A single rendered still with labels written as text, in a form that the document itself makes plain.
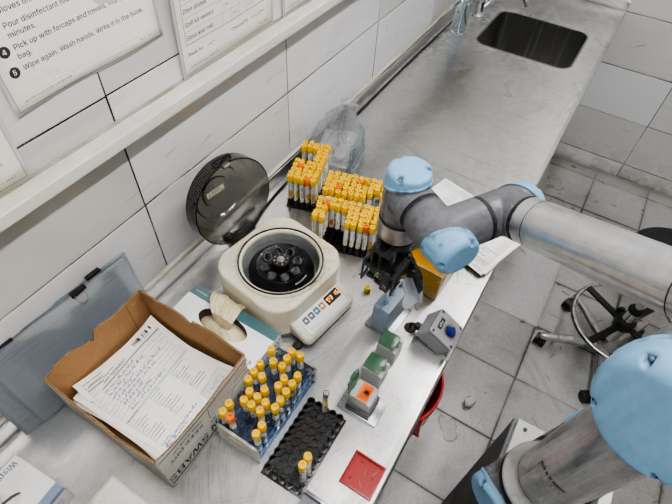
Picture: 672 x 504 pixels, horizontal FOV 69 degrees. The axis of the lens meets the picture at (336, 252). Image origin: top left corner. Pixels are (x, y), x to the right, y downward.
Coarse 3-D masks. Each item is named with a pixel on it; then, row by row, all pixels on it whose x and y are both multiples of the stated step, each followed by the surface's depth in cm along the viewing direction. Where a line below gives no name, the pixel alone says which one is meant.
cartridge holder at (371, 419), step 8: (344, 392) 104; (344, 400) 102; (376, 400) 101; (344, 408) 101; (352, 408) 100; (376, 408) 102; (384, 408) 102; (360, 416) 100; (368, 416) 98; (376, 416) 101; (368, 424) 100; (376, 424) 101
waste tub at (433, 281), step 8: (416, 256) 129; (424, 264) 128; (424, 272) 116; (432, 272) 115; (424, 280) 118; (432, 280) 116; (440, 280) 115; (448, 280) 125; (424, 288) 120; (432, 288) 118; (440, 288) 119; (432, 296) 120
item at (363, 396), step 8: (360, 384) 98; (368, 384) 98; (352, 392) 97; (360, 392) 97; (368, 392) 98; (376, 392) 98; (352, 400) 98; (360, 400) 96; (368, 400) 96; (360, 408) 99; (368, 408) 97
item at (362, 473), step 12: (360, 456) 96; (348, 468) 95; (360, 468) 95; (372, 468) 95; (384, 468) 95; (348, 480) 94; (360, 480) 94; (372, 480) 94; (360, 492) 92; (372, 492) 92
